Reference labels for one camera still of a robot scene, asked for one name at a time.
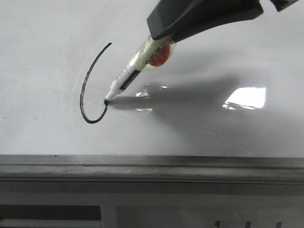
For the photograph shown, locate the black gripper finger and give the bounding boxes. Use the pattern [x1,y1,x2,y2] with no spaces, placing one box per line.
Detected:
[147,0,263,40]

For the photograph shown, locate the white black whiteboard marker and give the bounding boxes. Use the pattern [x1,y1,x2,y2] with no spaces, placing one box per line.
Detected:
[105,36,175,101]

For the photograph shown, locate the white whiteboard with metal frame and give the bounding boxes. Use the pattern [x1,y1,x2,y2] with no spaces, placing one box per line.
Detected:
[0,0,304,184]

